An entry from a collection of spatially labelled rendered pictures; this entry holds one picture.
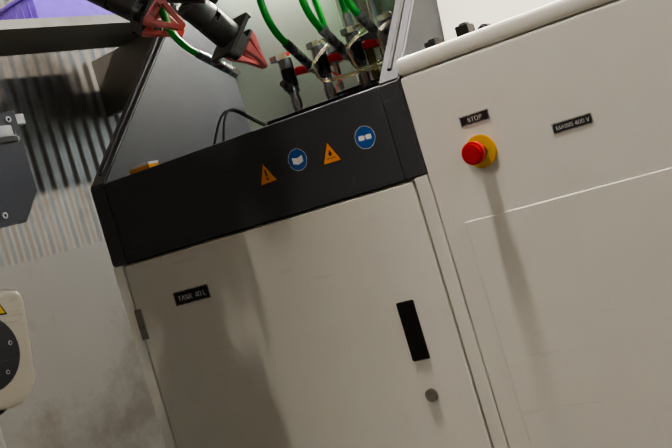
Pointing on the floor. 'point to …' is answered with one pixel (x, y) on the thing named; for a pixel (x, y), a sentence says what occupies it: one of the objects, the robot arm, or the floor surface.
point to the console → (558, 193)
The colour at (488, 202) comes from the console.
